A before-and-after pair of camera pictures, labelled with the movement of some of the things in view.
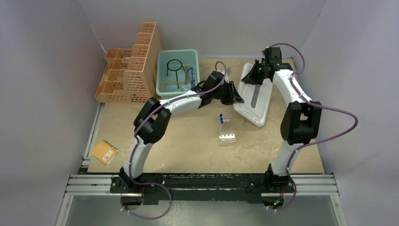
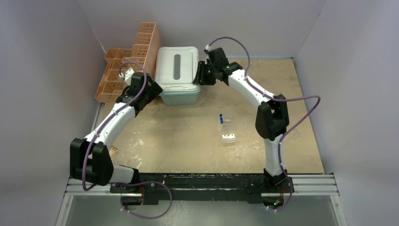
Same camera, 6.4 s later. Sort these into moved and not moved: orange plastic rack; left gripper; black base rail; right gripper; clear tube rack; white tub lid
Moved: white tub lid; left gripper; right gripper
Not moved: black base rail; clear tube rack; orange plastic rack
